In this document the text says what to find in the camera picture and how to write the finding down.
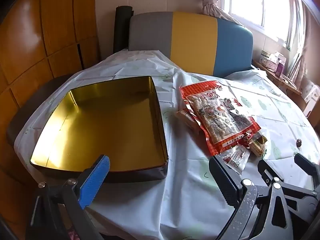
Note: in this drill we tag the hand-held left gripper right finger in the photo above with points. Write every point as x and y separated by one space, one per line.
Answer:
222 180

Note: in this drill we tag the black rolled mat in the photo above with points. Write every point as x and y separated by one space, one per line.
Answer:
121 30

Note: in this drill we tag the white patterned box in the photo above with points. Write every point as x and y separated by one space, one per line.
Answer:
310 90

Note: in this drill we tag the large red snack bag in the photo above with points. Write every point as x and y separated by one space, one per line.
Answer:
220 115

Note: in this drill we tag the white cloud print tablecloth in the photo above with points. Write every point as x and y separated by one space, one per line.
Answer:
187 192

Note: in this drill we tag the tied floral curtain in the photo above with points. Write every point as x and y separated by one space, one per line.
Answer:
212 5

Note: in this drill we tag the wooden wardrobe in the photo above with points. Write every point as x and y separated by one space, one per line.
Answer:
37 30

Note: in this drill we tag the window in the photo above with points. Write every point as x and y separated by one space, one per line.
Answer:
250 2

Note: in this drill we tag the green cracker packet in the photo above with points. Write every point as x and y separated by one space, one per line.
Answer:
258 147

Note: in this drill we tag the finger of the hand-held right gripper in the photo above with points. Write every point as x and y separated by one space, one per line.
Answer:
305 163
266 169

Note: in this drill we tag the purple box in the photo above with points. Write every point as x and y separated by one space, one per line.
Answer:
280 67

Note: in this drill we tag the gold tin box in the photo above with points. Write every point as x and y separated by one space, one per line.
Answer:
100 120

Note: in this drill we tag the grey yellow blue chair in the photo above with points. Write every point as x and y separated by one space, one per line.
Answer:
195 37

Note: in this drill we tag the sheer curtain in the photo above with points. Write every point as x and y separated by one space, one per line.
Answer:
298 42

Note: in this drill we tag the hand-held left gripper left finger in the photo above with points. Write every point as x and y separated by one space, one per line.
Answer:
96 177

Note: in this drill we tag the red date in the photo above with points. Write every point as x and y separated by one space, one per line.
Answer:
298 143

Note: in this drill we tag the white green box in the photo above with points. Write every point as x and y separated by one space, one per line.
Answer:
264 55

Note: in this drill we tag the clear crispy rice packet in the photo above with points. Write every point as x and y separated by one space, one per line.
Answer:
235 158
185 118

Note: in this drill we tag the floral tissue box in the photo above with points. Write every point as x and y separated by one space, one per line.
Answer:
271 64

